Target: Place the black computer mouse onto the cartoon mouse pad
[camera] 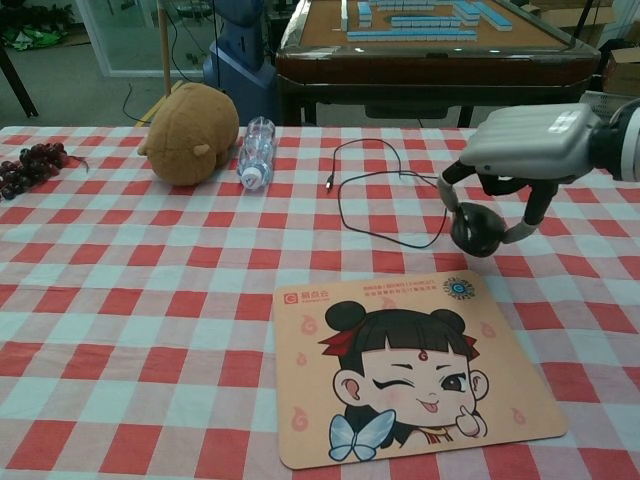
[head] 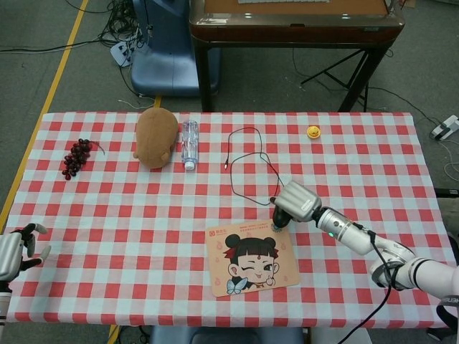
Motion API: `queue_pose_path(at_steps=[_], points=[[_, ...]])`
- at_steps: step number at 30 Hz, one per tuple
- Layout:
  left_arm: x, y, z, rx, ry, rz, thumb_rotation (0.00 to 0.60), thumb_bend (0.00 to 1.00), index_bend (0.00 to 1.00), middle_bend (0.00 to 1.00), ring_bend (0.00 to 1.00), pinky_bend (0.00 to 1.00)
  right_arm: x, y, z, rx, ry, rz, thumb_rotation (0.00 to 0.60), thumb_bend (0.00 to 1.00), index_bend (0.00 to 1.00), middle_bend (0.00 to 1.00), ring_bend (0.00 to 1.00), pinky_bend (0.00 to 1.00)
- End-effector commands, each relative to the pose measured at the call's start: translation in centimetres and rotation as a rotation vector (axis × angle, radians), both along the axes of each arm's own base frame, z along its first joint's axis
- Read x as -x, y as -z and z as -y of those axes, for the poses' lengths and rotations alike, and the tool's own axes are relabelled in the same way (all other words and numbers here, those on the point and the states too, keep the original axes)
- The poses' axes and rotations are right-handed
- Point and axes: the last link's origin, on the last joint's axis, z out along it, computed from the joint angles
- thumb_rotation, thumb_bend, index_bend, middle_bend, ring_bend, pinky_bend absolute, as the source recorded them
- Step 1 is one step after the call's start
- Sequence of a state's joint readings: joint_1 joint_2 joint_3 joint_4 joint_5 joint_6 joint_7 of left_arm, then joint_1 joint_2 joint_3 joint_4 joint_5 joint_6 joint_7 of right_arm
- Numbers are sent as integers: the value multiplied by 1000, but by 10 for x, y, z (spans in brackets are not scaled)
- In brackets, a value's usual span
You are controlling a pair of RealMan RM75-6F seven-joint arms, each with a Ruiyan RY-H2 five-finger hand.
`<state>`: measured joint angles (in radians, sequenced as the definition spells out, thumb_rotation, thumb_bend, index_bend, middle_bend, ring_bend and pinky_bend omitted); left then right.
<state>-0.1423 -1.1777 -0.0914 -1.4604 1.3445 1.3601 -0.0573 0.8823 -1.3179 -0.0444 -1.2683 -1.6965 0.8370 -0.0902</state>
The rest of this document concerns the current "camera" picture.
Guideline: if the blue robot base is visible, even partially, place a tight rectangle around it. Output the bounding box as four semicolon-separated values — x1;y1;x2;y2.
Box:
201;0;279;122

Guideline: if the clear plastic water bottle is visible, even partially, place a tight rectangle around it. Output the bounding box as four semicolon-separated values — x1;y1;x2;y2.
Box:
236;116;278;191

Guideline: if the cartoon girl mouse pad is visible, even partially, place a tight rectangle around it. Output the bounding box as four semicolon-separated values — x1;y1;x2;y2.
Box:
272;269;570;471

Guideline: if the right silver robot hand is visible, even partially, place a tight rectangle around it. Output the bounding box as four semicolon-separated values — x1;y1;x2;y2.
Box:
437;103;607;245

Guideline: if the white metal mesh rack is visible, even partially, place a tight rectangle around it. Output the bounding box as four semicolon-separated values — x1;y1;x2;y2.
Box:
581;90;640;121

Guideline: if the brown plush bear toy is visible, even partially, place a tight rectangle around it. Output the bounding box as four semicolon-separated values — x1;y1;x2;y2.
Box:
136;81;241;188

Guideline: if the wooden pole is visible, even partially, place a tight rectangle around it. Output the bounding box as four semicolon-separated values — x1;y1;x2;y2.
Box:
156;0;174;99

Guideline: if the dark wooden mahjong table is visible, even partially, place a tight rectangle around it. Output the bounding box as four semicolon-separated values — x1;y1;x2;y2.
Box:
274;0;602;129

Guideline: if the green bag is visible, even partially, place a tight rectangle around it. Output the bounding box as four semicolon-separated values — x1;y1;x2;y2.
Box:
0;25;69;52

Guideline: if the red white checkered tablecloth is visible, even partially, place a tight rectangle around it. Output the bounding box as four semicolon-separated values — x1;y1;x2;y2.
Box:
0;124;640;480

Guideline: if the dark purple grape bunch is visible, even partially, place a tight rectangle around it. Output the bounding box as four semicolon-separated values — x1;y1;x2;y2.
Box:
0;141;90;202

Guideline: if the brown cardboard box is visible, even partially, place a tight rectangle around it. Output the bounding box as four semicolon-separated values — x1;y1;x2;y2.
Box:
601;47;640;97

